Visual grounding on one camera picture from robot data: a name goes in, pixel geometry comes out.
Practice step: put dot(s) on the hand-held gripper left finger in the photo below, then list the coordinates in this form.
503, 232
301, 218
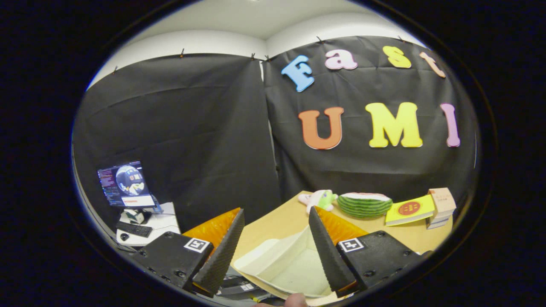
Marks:
222, 256

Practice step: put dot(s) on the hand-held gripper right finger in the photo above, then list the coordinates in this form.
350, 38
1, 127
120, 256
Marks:
330, 256

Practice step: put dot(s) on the translucent white storage box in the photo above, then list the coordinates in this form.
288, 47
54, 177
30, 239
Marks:
294, 268

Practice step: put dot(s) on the pink green plush toy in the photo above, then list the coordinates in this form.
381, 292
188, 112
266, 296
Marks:
324, 199

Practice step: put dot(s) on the watermelon slice plush toy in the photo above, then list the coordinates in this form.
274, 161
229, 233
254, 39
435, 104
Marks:
362, 207

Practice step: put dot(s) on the white side desk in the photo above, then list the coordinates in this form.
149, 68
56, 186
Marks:
164, 224

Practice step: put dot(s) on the black keyboard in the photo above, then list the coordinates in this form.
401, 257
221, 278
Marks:
134, 229

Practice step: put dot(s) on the yellow book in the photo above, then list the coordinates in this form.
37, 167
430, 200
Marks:
409, 209

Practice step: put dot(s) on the small white desk device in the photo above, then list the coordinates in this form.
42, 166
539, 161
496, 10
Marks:
136, 216

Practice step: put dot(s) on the black computer mouse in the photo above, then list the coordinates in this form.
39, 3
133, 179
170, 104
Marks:
124, 237

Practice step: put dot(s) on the grey book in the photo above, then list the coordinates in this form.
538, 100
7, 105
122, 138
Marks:
436, 225

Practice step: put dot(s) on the white book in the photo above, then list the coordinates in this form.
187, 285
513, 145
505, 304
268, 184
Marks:
444, 218

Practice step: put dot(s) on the beige book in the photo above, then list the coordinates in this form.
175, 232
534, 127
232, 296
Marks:
441, 200

